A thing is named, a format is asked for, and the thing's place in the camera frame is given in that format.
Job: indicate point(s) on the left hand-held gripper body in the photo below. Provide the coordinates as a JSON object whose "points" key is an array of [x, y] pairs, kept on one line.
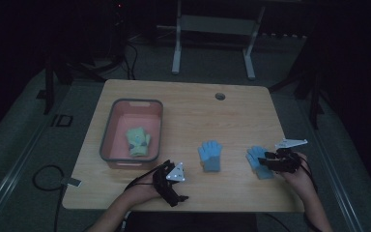
{"points": [[167, 180]]}

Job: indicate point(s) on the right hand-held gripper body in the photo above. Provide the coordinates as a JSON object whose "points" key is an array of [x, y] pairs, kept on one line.
{"points": [[286, 161]]}

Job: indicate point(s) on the blue glove grey cuff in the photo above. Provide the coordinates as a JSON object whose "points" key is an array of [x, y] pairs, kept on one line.
{"points": [[254, 158], [210, 156]]}

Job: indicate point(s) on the green mitten with blue patches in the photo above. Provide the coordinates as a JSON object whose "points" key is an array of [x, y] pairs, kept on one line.
{"points": [[136, 137]]}

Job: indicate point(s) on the pink plastic bin grey rim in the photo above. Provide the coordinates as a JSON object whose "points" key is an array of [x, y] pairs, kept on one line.
{"points": [[119, 141]]}

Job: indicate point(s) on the person's right hand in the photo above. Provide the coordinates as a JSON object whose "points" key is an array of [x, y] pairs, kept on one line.
{"points": [[299, 180]]}

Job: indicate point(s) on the person's left hand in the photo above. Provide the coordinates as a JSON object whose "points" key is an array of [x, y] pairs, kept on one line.
{"points": [[143, 193]]}

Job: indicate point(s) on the black metal stand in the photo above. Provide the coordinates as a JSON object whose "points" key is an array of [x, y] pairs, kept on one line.
{"points": [[56, 71], [314, 96]]}

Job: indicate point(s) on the small grey plug adapter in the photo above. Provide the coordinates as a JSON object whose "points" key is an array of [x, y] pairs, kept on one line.
{"points": [[71, 182]]}

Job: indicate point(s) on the white metal desk frame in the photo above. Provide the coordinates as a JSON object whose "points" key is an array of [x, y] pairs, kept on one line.
{"points": [[215, 25]]}

